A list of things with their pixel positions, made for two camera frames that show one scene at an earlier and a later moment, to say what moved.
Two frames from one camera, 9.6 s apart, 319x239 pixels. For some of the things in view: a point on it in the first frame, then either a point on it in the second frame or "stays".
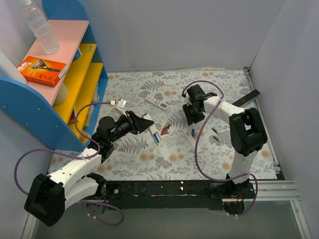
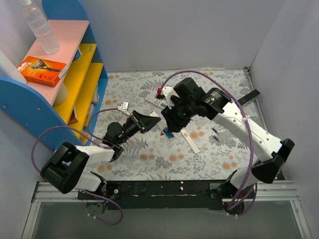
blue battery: [156, 138] -> [167, 133]
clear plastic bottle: [37, 18] stays
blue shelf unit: [64, 116] stays
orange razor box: [41, 71] stays
